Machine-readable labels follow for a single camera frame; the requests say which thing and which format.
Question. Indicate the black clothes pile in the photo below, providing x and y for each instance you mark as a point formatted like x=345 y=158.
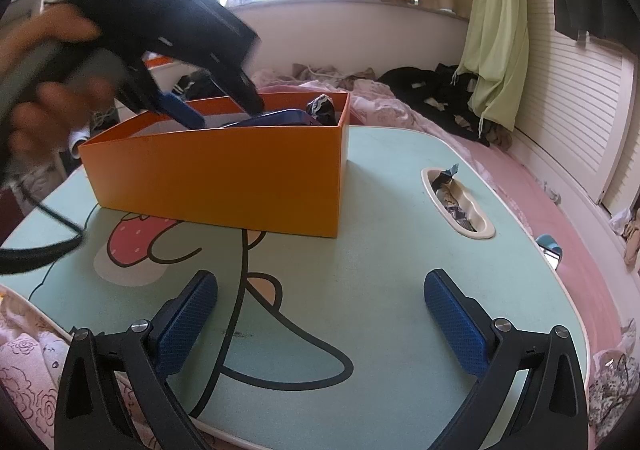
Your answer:
x=425 y=85

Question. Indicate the beige crumpled clothes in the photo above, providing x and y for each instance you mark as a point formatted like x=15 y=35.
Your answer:
x=320 y=72

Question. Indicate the light green hanging garment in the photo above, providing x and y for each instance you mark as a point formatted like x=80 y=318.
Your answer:
x=500 y=30

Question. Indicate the pink rose print blanket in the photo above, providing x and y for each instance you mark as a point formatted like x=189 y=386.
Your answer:
x=25 y=380

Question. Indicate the person's left hand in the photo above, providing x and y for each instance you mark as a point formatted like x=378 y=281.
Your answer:
x=55 y=105

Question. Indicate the blue striped pouch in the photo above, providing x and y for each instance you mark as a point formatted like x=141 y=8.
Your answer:
x=285 y=117

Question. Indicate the orange tray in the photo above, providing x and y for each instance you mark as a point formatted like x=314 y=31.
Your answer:
x=160 y=61

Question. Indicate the white louvered door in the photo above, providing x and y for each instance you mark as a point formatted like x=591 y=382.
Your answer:
x=575 y=105

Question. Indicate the crumpled printed wrapper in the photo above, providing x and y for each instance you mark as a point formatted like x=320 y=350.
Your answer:
x=460 y=212

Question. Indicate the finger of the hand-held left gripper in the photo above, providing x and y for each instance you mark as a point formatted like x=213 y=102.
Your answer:
x=245 y=87
x=180 y=111

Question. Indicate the orange cardboard box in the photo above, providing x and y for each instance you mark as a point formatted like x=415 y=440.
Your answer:
x=225 y=180

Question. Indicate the small blue white object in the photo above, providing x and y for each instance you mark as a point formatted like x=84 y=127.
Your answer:
x=549 y=250

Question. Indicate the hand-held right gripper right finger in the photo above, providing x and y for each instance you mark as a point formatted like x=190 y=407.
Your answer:
x=455 y=325

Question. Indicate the floral patterned cloth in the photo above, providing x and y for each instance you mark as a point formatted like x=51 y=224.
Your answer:
x=612 y=370

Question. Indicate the pink bed sheet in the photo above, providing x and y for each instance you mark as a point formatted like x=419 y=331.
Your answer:
x=575 y=290

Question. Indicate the pink floral quilt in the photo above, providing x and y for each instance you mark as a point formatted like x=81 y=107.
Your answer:
x=380 y=110

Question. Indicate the black striped clothes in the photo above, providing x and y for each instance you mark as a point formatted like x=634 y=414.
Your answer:
x=200 y=85

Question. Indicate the black white fabric item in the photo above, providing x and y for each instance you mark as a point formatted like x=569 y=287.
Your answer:
x=322 y=107

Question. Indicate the green cartoon desktop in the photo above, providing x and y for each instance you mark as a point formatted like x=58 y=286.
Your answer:
x=400 y=280

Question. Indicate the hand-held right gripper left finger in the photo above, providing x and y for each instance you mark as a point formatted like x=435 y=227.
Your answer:
x=187 y=325

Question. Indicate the blue tipped foil wrapper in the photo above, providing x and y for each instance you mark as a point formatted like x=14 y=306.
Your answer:
x=445 y=179

